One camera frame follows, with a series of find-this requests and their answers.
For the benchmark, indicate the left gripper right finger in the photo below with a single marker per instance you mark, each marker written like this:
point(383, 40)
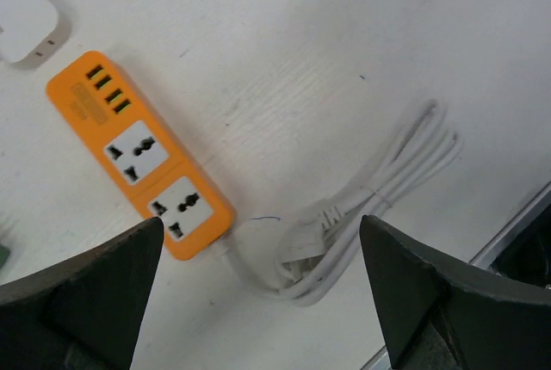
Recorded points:
point(437, 312)

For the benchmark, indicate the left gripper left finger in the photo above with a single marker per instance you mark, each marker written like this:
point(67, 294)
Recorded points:
point(86, 311)

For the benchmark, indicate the orange USB charger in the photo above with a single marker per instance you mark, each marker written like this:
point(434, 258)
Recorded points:
point(145, 159)

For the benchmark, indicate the white plug adapter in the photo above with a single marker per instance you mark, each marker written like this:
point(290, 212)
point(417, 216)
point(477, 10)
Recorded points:
point(31, 32)

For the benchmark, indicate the green USB charger plug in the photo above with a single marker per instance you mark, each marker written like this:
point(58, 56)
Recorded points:
point(5, 253)

